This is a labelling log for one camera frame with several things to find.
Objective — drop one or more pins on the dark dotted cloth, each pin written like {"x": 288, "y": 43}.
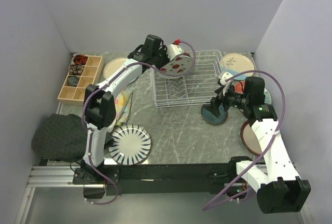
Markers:
{"x": 61, "y": 138}

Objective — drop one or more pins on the cream blue plate left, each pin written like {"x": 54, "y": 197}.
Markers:
{"x": 112, "y": 67}

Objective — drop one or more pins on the black table front beam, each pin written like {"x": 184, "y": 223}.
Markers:
{"x": 158, "y": 178}

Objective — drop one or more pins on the cream blue plate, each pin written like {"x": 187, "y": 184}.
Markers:
{"x": 112, "y": 67}
{"x": 235, "y": 63}

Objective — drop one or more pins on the watermelon pattern plate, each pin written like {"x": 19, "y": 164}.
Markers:
{"x": 177, "y": 67}

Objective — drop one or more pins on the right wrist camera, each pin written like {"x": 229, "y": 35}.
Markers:
{"x": 224, "y": 80}

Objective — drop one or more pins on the teal saucer brown rim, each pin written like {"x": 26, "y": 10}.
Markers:
{"x": 208, "y": 117}

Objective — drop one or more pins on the patterned brown fabric item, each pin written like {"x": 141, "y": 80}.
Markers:
{"x": 75, "y": 70}

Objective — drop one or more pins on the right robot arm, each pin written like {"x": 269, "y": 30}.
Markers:
{"x": 278, "y": 186}

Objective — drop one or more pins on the grey fabric item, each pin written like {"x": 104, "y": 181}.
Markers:
{"x": 72, "y": 81}

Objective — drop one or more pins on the cream blue plate right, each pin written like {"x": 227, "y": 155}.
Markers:
{"x": 235, "y": 63}

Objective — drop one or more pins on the white wire dish rack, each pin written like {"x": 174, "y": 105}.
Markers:
{"x": 196, "y": 88}

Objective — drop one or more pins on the red black fabric item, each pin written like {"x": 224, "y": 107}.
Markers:
{"x": 80, "y": 59}

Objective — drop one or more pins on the floral pastel cloth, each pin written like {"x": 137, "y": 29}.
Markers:
{"x": 123, "y": 106}

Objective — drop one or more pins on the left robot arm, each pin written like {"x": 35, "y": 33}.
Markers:
{"x": 99, "y": 110}

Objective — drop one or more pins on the maroon rim beige plate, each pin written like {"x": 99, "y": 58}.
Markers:
{"x": 249, "y": 139}

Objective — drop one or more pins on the wooden compartment box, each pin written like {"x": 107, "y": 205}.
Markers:
{"x": 90, "y": 76}

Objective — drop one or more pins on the blue striped white plate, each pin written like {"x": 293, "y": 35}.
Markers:
{"x": 131, "y": 146}

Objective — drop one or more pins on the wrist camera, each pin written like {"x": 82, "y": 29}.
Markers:
{"x": 174, "y": 50}
{"x": 224, "y": 80}

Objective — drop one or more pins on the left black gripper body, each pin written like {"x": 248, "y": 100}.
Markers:
{"x": 161, "y": 57}

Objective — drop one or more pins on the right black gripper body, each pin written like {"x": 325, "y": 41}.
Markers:
{"x": 230, "y": 99}

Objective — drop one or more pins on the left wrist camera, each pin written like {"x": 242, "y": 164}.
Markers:
{"x": 174, "y": 50}

